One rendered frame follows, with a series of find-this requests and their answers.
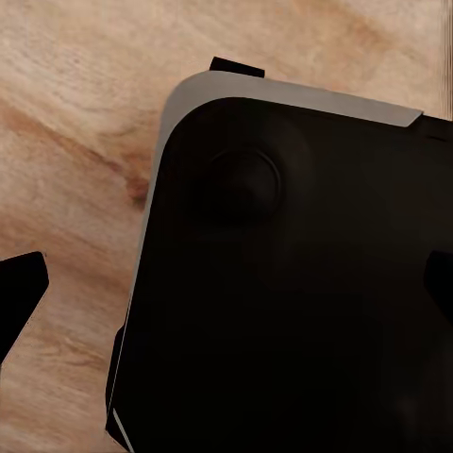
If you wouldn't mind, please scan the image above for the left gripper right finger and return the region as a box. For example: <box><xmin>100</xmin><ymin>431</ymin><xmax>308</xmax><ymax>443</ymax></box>
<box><xmin>423</xmin><ymin>250</ymin><xmax>453</xmax><ymax>327</ymax></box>

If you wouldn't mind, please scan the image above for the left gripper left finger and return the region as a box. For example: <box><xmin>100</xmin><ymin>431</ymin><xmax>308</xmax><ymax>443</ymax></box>
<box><xmin>0</xmin><ymin>251</ymin><xmax>49</xmax><ymax>364</ymax></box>

